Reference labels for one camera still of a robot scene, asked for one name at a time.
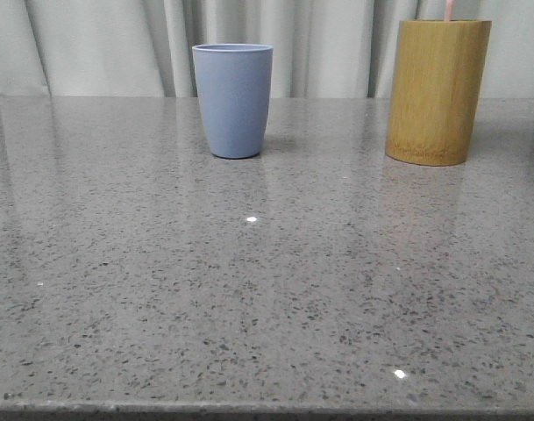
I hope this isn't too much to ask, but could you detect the blue plastic cup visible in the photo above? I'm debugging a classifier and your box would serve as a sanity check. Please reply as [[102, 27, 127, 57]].
[[192, 44, 274, 159]]

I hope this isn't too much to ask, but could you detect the bamboo wooden holder cup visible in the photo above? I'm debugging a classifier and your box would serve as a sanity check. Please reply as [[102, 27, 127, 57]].
[[385, 20, 491, 166]]

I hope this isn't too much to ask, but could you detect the pink chopstick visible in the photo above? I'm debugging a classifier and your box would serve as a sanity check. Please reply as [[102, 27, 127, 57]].
[[444, 0, 455, 22]]

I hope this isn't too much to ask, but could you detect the grey pleated curtain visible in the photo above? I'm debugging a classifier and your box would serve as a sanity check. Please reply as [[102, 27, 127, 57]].
[[0, 0, 534, 99]]

